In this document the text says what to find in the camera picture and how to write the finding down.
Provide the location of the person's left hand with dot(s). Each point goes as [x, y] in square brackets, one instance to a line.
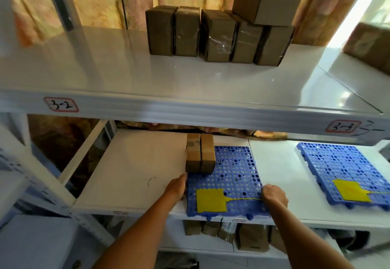
[176, 188]

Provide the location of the person's right hand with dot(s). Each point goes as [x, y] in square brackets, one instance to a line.
[275, 195]

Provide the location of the yellow tag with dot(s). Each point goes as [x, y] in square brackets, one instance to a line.
[350, 191]
[211, 200]

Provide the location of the slim brown cardboard box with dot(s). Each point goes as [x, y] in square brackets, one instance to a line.
[211, 228]
[193, 227]
[274, 238]

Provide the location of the plain brown cardboard box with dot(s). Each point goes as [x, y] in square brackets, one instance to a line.
[208, 156]

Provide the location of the blue plastic pallet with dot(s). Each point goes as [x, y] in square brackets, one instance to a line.
[329, 162]
[237, 171]

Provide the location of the wide brown cardboard box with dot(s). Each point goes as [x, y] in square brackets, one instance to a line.
[253, 237]

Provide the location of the white metal shelving rack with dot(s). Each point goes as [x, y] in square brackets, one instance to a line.
[122, 70]

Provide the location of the boxes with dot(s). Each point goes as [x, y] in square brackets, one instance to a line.
[219, 37]

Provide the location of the person's right forearm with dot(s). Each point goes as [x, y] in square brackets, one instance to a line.
[307, 244]

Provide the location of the person's left forearm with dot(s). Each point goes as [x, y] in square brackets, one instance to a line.
[137, 241]

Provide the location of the clear-wrapped labelled parcel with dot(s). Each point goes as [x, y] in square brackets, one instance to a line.
[227, 230]

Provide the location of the white metal storage rack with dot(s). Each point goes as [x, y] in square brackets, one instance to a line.
[36, 241]

